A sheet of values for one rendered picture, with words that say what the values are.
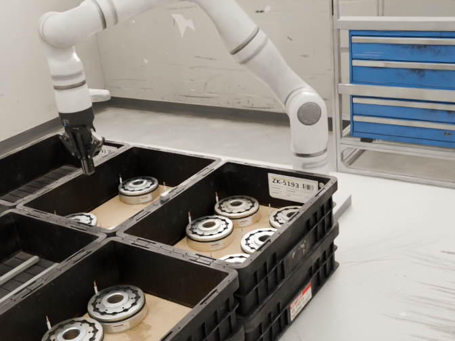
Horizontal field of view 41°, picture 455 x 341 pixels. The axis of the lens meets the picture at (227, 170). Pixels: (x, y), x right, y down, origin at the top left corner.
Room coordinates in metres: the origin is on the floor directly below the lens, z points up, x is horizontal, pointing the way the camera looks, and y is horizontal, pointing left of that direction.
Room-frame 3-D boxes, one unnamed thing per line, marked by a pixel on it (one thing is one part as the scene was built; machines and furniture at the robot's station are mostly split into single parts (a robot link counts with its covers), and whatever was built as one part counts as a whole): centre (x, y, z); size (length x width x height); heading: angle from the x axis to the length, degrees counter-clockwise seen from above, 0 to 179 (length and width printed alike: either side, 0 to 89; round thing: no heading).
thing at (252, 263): (1.10, 0.00, 0.92); 0.40 x 0.30 x 0.02; 144
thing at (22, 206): (1.28, 0.24, 0.92); 0.40 x 0.30 x 0.02; 144
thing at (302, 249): (1.10, 0.00, 0.87); 0.40 x 0.30 x 0.11; 144
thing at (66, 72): (1.29, 0.32, 1.24); 0.09 x 0.07 x 0.15; 28
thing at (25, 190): (1.45, 0.48, 0.87); 0.40 x 0.30 x 0.11; 144
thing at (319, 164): (1.42, -0.22, 0.81); 0.09 x 0.09 x 0.17; 62
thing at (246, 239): (1.06, -0.06, 0.86); 0.10 x 0.10 x 0.01
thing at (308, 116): (1.42, -0.21, 0.97); 0.09 x 0.09 x 0.17; 2
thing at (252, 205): (1.23, -0.01, 0.86); 0.10 x 0.10 x 0.01
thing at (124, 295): (0.90, 0.22, 0.86); 0.05 x 0.05 x 0.01
